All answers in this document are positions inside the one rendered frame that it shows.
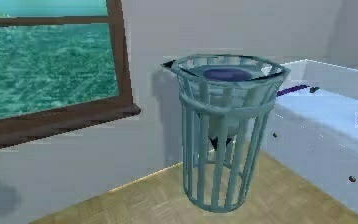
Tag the purple pen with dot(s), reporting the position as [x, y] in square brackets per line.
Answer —
[292, 90]

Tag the brown framed window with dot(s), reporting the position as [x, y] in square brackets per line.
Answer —
[53, 66]

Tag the white cabinet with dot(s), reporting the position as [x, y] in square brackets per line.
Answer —
[320, 133]

